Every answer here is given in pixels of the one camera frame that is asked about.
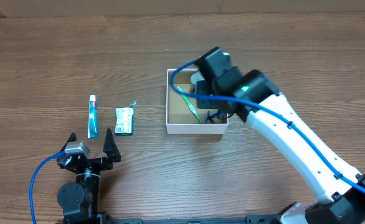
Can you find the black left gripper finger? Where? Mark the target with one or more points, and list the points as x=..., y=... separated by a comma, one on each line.
x=69, y=144
x=110, y=148

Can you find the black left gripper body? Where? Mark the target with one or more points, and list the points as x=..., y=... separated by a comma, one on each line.
x=94, y=162

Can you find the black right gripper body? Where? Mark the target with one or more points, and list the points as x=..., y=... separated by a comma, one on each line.
x=205, y=97

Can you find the clear soap pump bottle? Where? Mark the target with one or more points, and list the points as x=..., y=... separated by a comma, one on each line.
x=196, y=77

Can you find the green toothbrush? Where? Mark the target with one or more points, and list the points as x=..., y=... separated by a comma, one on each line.
x=189, y=104

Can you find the blue disposable razor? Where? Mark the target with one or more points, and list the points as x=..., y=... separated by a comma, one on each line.
x=218, y=116

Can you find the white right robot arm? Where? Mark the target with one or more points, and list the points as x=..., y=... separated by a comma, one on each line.
x=338, y=187

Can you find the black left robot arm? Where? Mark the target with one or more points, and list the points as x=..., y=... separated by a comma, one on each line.
x=79, y=200

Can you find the teal toothpaste tube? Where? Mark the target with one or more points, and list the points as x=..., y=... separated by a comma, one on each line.
x=92, y=118

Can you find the green white floss packet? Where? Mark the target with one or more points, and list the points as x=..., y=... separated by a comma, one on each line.
x=125, y=118

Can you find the white cardboard box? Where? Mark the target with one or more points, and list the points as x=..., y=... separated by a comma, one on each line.
x=179, y=118

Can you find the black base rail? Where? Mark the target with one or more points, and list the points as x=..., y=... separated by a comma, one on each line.
x=249, y=219

